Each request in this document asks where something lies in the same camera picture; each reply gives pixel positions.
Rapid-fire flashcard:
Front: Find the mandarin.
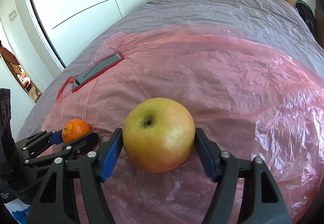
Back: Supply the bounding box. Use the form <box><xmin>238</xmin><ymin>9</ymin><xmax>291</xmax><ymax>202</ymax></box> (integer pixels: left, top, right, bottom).
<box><xmin>62</xmin><ymin>119</ymin><xmax>91</xmax><ymax>144</ymax></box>

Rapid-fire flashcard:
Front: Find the yellow-red apple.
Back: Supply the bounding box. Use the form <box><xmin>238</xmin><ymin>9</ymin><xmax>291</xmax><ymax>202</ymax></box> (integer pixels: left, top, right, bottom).
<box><xmin>122</xmin><ymin>97</ymin><xmax>195</xmax><ymax>173</ymax></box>

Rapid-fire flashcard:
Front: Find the smartphone in red case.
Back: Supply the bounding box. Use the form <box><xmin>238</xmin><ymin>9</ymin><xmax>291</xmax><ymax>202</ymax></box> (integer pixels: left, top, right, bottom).
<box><xmin>56</xmin><ymin>52</ymin><xmax>124</xmax><ymax>100</ymax></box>

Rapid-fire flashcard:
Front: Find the grey bed cover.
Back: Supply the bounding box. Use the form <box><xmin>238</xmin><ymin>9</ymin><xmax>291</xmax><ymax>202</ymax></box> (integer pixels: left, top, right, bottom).
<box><xmin>17</xmin><ymin>0</ymin><xmax>323</xmax><ymax>140</ymax></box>

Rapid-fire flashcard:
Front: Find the wooden drawer cabinet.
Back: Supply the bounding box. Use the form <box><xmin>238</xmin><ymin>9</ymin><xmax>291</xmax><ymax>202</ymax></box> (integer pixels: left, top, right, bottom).
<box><xmin>315</xmin><ymin>9</ymin><xmax>324</xmax><ymax>49</ymax></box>

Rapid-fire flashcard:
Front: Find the black backpack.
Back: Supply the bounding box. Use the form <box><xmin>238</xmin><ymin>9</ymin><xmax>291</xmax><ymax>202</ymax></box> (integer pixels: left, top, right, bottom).
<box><xmin>295</xmin><ymin>0</ymin><xmax>317</xmax><ymax>37</ymax></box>

